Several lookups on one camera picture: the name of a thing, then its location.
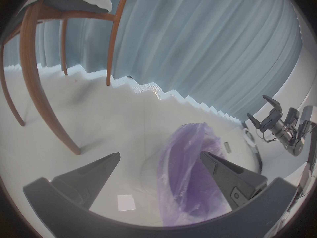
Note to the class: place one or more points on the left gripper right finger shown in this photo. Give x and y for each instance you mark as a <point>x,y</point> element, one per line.
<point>230,175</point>

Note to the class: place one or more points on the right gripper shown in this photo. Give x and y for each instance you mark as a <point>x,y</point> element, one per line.
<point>272,124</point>

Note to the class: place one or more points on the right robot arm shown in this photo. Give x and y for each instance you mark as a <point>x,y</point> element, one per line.
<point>294,147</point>

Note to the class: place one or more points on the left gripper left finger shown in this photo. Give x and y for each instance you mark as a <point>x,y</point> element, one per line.
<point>86,180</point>

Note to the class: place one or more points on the white cushioned wooden chair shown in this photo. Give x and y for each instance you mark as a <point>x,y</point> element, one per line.
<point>74,4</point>

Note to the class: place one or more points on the purple plastic bag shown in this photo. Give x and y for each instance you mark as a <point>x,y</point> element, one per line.
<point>183,172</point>

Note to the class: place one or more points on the pale blue curtain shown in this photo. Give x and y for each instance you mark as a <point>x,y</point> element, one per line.
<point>198,46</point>

